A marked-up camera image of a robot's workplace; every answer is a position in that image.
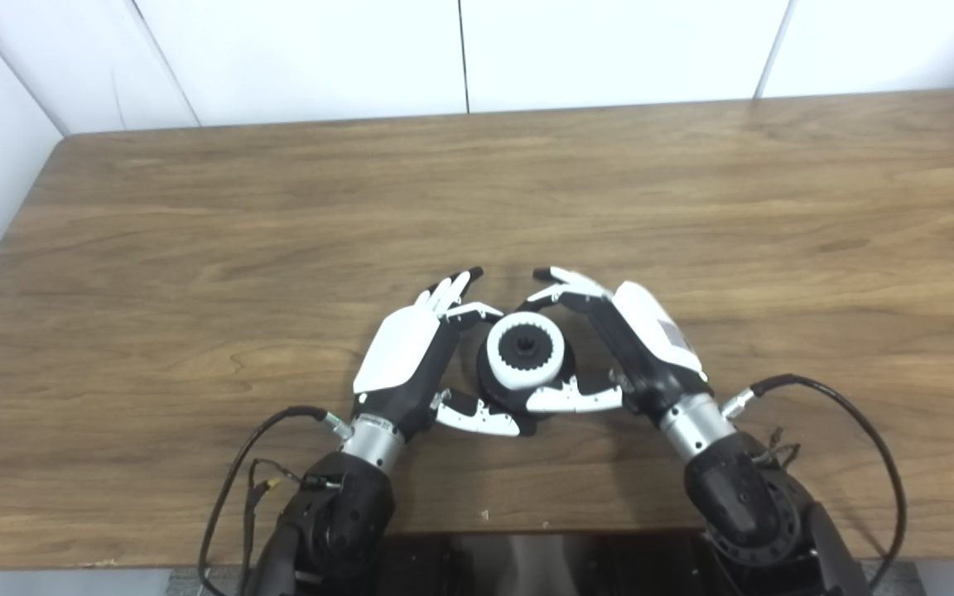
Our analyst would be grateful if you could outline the white toothed plastic ring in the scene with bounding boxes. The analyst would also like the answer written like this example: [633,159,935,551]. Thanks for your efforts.
[486,312,566,392]

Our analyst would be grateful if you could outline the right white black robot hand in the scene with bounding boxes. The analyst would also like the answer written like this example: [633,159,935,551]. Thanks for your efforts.
[517,266,710,419]

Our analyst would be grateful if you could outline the thin left arm wires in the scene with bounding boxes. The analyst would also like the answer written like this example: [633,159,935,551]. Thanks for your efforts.
[241,458,341,580]

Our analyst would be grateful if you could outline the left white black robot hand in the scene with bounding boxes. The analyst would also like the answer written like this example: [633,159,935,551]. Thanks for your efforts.
[351,266,540,440]

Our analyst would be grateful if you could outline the dark robot torso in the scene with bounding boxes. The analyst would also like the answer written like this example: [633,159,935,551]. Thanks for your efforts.
[378,530,718,596]

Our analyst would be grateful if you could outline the thin arm wires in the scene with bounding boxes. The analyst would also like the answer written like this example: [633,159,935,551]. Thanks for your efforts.
[754,426,802,469]
[241,458,341,580]

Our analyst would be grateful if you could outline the round black plastic part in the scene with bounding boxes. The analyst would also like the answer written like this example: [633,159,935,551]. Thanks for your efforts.
[475,323,577,419]

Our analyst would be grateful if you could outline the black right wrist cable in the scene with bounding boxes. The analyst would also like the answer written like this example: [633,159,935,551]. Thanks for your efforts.
[721,374,908,593]

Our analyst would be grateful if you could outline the thin right arm wires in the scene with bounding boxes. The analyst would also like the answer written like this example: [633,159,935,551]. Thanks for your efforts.
[754,426,802,469]

